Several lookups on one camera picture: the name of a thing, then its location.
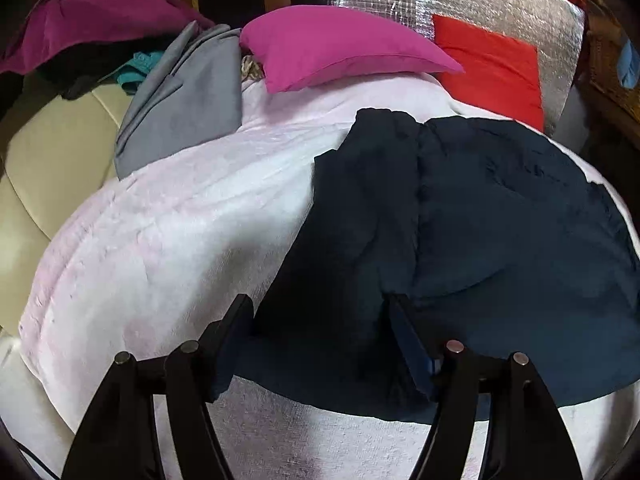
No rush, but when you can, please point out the magenta pillow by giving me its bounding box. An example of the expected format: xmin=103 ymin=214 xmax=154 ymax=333
xmin=239 ymin=5 xmax=466 ymax=94

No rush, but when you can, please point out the red pillow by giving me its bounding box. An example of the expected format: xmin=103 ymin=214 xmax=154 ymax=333
xmin=432 ymin=14 xmax=546 ymax=133

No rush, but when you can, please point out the black garment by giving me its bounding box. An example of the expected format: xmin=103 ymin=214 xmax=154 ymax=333
xmin=35 ymin=50 xmax=128 ymax=102

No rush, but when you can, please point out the blue cloth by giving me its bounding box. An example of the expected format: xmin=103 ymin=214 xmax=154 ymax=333
xmin=617 ymin=37 xmax=640 ymax=88

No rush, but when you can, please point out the white fleece blanket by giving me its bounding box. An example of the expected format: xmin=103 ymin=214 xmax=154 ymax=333
xmin=17 ymin=72 xmax=640 ymax=480

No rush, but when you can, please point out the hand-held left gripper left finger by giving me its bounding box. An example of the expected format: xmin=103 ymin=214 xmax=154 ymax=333
xmin=60 ymin=294 xmax=255 ymax=480

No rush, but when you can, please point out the cream leather sofa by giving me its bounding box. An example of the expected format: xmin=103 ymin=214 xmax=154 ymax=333
xmin=0 ymin=80 xmax=132 ymax=341

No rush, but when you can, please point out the teal garment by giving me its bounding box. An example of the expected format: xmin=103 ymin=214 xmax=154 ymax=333
xmin=116 ymin=51 xmax=165 ymax=97

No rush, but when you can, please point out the navy zip-up jacket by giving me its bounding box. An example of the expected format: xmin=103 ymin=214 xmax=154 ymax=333
xmin=235 ymin=108 xmax=640 ymax=423

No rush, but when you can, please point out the wicker basket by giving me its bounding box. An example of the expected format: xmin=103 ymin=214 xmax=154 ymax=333
xmin=582 ymin=30 xmax=640 ymax=131

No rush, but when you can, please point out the grey garment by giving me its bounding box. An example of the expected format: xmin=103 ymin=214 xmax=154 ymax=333
xmin=114 ymin=22 xmax=244 ymax=180

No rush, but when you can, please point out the magenta garment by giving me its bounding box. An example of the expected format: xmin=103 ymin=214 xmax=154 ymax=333
xmin=0 ymin=0 xmax=216 ymax=75

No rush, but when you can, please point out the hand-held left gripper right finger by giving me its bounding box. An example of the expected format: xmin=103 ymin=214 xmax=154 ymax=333
xmin=387 ymin=294 xmax=583 ymax=480

